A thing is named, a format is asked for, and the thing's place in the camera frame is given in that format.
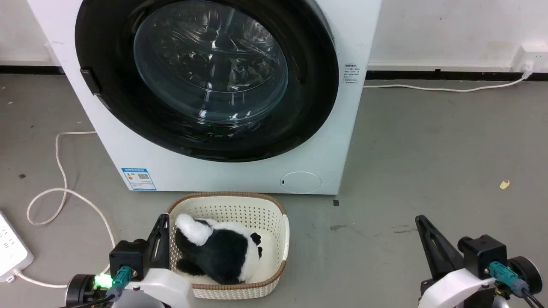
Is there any black cable with teal plug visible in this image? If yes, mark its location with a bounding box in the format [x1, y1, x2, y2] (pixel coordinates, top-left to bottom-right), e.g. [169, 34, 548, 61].
[489, 262, 548, 308]
[56, 266, 133, 308]

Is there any long looping white power cable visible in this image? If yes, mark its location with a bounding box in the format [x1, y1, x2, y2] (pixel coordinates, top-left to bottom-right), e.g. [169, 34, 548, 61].
[15, 131, 117, 288]

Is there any white text label sticker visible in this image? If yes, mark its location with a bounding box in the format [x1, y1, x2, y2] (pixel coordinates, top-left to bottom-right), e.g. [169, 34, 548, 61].
[342, 64, 361, 85]

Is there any black and white plush toy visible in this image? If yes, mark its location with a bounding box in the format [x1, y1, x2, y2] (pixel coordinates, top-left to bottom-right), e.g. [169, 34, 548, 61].
[175, 213, 263, 285]

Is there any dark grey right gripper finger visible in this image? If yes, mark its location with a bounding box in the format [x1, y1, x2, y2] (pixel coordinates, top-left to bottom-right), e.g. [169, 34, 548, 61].
[420, 216, 466, 275]
[415, 215, 450, 281]

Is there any thin white washer power cable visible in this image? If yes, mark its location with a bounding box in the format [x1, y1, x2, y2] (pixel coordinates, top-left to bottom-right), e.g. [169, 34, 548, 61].
[364, 71, 533, 93]

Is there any round white filter cover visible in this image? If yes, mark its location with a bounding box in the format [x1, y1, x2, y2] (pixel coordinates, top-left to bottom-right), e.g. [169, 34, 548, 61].
[280, 172, 322, 194]

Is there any round black glass washer door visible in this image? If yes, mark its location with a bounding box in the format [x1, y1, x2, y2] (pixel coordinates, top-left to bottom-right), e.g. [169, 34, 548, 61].
[75, 0, 340, 163]

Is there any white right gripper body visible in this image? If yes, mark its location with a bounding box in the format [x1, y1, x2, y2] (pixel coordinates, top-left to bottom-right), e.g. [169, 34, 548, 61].
[419, 267, 499, 308]

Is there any white wall socket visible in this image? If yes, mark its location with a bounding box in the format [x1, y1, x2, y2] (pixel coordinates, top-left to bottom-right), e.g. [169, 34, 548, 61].
[512, 44, 548, 73]

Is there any blue energy label sticker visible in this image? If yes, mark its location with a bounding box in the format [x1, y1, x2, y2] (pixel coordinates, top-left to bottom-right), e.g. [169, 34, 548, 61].
[121, 168, 157, 191]

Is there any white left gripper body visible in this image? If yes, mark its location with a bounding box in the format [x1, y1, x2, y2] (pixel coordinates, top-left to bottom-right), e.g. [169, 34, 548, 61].
[123, 267, 195, 308]

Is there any white front-load washing machine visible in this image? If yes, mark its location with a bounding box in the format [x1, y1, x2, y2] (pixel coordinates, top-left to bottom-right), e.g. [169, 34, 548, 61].
[27, 0, 383, 195]

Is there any cream plastic laundry basket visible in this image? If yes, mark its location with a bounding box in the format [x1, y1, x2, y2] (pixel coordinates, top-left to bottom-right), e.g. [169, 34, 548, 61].
[166, 192, 290, 300]

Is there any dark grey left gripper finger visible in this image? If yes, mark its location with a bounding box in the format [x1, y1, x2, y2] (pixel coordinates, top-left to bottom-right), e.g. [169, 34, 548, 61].
[157, 213, 171, 271]
[146, 220, 161, 274]

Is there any white power strip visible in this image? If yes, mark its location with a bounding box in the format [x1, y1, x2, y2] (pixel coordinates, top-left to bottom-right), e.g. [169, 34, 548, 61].
[0, 210, 34, 283]

